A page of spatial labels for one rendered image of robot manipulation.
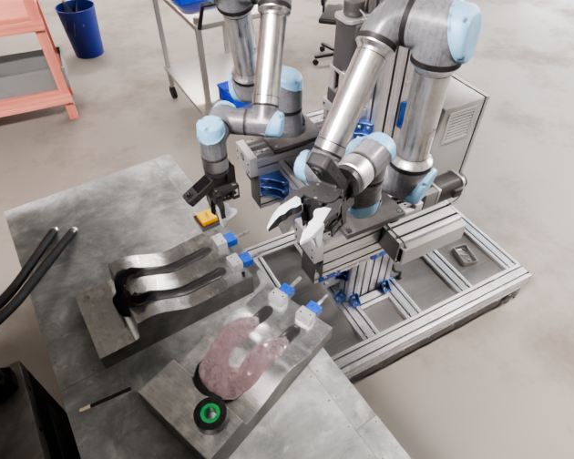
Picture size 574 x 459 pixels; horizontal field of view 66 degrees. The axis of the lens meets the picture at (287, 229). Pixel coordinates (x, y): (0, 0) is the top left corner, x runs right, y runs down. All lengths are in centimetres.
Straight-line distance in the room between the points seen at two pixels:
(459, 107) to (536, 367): 141
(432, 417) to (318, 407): 102
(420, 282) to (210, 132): 149
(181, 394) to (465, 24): 107
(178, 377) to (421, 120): 90
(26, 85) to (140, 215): 245
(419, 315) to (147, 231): 129
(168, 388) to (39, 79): 321
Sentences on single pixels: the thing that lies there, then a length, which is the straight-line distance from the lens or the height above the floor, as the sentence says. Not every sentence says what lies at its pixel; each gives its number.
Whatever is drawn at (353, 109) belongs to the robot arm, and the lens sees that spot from 106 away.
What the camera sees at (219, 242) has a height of 92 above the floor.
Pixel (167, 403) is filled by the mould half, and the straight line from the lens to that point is 123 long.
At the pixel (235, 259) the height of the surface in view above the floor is 92.
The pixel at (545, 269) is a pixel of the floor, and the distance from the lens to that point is 299.
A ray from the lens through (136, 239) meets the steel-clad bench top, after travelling 174.
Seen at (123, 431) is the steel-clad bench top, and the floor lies 80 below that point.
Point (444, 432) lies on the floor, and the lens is 224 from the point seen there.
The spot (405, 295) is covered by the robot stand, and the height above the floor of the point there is 23.
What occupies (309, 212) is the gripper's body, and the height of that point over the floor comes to 142.
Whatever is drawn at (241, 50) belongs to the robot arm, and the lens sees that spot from 155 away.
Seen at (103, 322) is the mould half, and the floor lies 86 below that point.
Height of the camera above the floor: 201
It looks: 46 degrees down
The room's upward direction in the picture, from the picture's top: straight up
